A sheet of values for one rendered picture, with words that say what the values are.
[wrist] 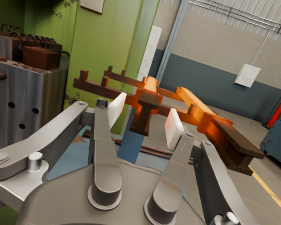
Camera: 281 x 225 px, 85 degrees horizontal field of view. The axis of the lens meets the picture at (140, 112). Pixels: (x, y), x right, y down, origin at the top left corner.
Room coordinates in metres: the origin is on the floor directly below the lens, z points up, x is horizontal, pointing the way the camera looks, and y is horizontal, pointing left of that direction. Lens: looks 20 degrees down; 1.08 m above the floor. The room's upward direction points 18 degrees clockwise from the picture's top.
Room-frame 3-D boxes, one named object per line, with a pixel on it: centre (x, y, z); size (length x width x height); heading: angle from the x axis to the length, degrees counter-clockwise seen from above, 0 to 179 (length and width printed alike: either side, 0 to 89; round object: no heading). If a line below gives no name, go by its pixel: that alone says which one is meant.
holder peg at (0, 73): (0.47, 0.50, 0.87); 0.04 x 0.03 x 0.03; 9
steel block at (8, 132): (0.76, 0.60, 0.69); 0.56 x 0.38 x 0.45; 9
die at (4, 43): (0.74, 0.65, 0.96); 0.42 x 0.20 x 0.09; 9
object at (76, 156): (0.42, 0.00, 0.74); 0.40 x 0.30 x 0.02; 92
